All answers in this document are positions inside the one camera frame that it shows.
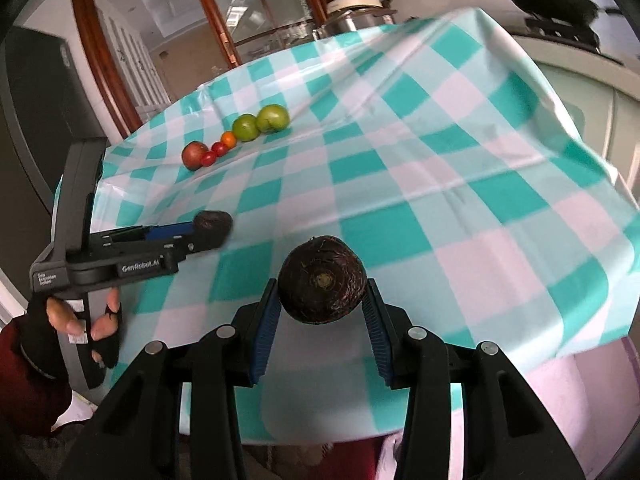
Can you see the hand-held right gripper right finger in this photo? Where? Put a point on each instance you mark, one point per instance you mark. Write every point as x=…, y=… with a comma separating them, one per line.
x=377, y=332

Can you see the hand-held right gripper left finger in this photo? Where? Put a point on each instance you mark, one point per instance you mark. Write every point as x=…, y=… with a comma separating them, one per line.
x=265, y=332

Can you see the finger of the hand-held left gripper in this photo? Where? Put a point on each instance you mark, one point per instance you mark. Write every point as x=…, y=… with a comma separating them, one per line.
x=200, y=250
x=170, y=230

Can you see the dark brown avocado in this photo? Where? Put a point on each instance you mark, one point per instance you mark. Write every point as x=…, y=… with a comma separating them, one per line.
x=322, y=280
x=215, y=222

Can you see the red cherry tomato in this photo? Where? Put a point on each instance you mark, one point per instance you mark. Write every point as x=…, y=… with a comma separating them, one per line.
x=208, y=159
x=219, y=148

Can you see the small orange mandarin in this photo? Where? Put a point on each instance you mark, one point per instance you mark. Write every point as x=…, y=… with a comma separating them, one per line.
x=229, y=138

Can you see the green apple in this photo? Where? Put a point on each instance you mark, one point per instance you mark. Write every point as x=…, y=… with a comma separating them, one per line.
x=272, y=117
x=246, y=126

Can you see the person's left forearm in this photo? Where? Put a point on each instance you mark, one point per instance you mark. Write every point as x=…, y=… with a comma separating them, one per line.
x=25, y=395

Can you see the person's left hand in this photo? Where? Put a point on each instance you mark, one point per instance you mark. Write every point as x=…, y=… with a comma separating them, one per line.
x=40, y=335

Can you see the red apple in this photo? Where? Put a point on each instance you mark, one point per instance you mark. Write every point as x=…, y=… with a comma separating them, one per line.
x=194, y=156

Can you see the black appliance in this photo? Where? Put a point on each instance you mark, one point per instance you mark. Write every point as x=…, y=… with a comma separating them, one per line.
x=35, y=110

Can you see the person's red clothing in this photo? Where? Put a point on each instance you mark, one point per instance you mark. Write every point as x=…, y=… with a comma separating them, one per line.
x=350, y=460

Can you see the teal checkered tablecloth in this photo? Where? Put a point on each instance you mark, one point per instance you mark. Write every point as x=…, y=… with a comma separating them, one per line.
x=400, y=185

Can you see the pink cloth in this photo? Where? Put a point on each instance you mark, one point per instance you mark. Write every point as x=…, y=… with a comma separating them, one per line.
x=575, y=400

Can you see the steel pot with lid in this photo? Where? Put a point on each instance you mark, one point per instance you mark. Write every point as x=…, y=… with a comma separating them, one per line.
x=355, y=17

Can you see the white kitchen cabinet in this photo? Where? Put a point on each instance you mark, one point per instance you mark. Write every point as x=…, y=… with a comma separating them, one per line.
x=590, y=110

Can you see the black gas stove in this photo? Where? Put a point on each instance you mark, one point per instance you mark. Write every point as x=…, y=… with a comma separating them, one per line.
x=565, y=35

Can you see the wooden door frame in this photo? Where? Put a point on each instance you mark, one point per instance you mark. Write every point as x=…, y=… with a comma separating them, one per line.
x=90, y=35

